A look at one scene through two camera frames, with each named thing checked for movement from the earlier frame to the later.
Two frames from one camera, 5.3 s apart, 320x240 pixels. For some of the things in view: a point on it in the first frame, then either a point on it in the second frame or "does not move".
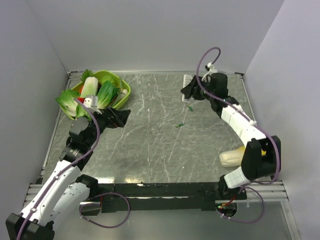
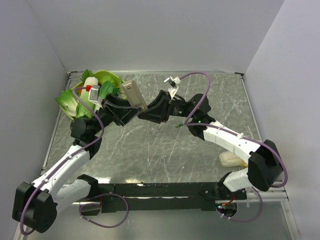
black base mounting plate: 149,197 does not move
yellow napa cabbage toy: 232,158 does not move
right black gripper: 188,90 to 156,112
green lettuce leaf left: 68,102 does not move
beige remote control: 187,79 to 133,95
